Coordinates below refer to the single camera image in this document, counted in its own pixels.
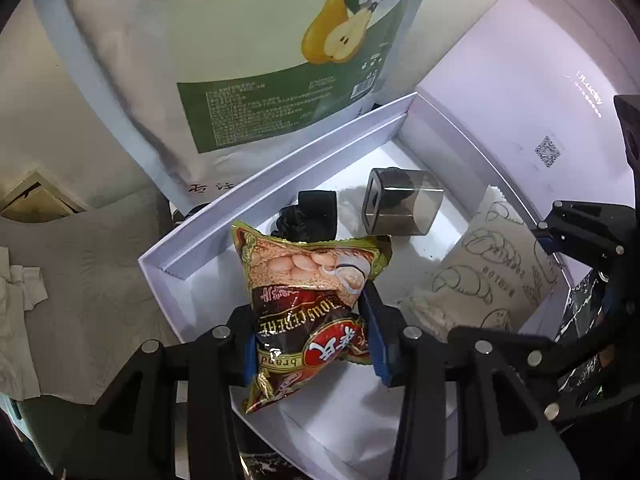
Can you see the white bread print pastry packet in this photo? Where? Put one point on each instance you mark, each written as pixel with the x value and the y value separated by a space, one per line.
pixel 480 270

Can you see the brown cereal packet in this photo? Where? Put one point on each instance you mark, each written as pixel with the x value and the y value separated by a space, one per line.
pixel 300 285

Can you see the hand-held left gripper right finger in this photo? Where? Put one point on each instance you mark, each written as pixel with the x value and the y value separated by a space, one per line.
pixel 380 340

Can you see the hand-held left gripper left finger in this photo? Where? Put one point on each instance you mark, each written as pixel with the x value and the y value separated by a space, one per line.
pixel 250 355

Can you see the light grey garment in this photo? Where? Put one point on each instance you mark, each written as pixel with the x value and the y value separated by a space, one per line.
pixel 20 335

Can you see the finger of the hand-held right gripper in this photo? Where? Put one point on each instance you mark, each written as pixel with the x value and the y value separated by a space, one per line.
pixel 575 360
pixel 547 246

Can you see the smoky transparent small box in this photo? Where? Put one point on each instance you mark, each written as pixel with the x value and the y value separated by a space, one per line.
pixel 400 210

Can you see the pear print tea pouch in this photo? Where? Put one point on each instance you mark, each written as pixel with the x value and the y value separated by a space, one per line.
pixel 225 35

